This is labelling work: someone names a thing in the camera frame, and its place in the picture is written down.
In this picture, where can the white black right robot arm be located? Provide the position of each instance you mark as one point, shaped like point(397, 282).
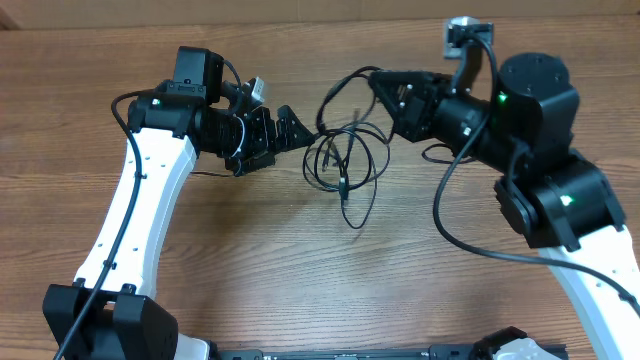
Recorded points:
point(562, 204)

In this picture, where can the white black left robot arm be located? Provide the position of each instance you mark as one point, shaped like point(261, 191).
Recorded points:
point(110, 310)

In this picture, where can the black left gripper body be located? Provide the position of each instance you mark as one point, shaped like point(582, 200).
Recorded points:
point(257, 143)

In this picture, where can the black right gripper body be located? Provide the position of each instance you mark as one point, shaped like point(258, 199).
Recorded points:
point(429, 120)

